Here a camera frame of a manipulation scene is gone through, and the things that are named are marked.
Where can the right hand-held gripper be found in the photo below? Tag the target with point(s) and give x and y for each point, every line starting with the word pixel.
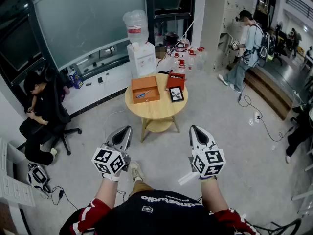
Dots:
pixel 209 161

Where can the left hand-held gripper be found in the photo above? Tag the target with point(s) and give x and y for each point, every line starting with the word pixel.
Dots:
pixel 110 159

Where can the orange box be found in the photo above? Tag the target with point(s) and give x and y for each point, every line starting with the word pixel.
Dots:
pixel 145 82

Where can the person's right forearm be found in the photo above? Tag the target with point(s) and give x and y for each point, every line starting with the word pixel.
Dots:
pixel 212 192

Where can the person's left forearm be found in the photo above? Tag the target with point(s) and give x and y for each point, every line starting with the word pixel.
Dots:
pixel 107 192

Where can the person's beige shoe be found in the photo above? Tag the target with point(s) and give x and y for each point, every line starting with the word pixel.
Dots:
pixel 136 171

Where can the round wooden table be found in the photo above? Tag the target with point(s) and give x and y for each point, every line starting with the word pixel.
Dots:
pixel 156 110

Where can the person's tan trousers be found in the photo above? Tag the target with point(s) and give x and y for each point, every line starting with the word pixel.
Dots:
pixel 140 188

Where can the white power strip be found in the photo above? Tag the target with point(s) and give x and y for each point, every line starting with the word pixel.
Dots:
pixel 256 117

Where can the black office chair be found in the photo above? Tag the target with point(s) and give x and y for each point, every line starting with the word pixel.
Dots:
pixel 62 121

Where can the red hardcover book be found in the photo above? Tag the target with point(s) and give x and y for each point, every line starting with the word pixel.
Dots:
pixel 175 81

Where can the blue paper bag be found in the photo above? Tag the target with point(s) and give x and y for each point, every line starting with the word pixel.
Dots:
pixel 75 78

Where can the clear jug red cap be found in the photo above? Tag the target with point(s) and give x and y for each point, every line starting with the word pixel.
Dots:
pixel 182 66
pixel 191 60
pixel 201 57
pixel 176 59

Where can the black power adapter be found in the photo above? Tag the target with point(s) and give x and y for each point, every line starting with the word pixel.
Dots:
pixel 60 193

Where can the wooden steps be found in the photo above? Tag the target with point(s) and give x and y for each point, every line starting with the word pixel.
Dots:
pixel 269 92

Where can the white water dispenser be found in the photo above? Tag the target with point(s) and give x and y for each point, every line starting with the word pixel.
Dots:
pixel 143 60

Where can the person's black and red shirt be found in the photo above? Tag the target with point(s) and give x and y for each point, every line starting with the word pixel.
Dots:
pixel 159 217

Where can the white cup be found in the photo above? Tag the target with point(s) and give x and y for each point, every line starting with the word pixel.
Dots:
pixel 135 46

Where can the brown paper bag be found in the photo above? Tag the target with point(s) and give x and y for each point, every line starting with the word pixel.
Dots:
pixel 160 52

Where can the pink helmet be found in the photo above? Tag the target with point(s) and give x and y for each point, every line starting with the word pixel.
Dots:
pixel 182 45

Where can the white leaning pole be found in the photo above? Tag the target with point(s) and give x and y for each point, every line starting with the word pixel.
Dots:
pixel 188 30

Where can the white shelf unit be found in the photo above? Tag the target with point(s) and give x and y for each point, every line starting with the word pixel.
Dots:
pixel 14 185

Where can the large clear water bottle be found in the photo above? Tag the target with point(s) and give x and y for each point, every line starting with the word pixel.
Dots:
pixel 135 26

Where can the black metal chair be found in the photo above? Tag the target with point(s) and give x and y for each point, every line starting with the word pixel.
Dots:
pixel 281 226

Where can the frosted glass board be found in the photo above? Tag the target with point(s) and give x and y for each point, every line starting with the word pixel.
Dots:
pixel 85 21

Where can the white locker cabinet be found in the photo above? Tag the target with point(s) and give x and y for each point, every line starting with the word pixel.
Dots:
pixel 234 16

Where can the black railing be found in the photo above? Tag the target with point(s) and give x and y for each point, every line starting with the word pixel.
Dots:
pixel 300 5

